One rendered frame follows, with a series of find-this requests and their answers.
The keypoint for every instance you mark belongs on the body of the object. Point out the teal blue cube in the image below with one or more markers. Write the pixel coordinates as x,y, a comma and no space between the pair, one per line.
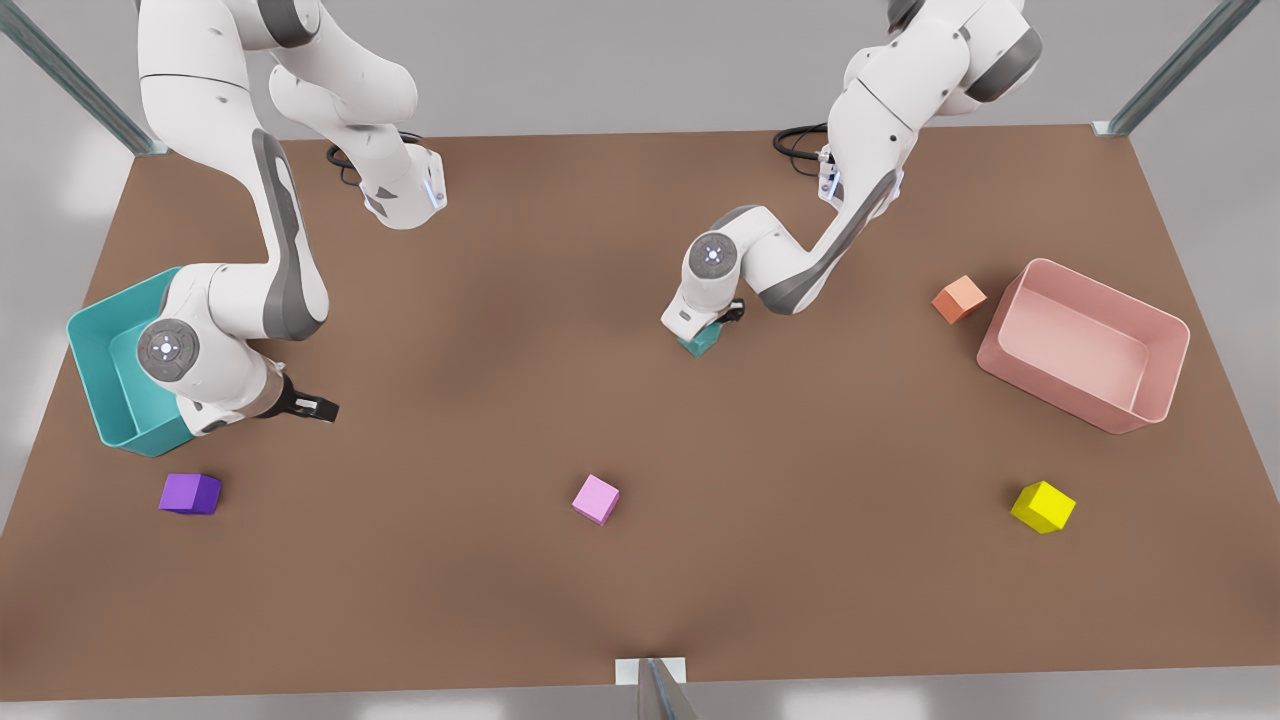
699,343

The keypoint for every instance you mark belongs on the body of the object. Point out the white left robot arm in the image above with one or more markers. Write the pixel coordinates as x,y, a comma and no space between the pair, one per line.
860,120

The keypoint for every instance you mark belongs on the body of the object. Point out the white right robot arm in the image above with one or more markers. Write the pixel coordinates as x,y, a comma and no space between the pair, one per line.
290,260

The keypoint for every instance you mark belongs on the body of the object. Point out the purple cube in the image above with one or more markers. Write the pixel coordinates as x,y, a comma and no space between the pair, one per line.
190,494

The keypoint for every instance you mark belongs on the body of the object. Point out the teal plastic bin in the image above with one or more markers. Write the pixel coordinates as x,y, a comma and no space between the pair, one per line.
105,350

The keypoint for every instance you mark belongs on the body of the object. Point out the orange cube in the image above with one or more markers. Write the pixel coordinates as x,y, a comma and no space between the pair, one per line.
959,299

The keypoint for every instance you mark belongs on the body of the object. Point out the pink cube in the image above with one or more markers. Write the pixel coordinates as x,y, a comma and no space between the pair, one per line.
596,499

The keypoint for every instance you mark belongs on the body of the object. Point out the pink plastic bin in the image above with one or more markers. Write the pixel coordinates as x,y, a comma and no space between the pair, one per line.
1085,345

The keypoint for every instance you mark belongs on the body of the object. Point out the yellow cube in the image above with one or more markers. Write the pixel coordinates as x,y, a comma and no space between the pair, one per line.
1042,507

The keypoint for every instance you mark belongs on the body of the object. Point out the silver frame post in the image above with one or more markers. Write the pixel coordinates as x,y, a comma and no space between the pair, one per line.
655,690
1180,65
70,75

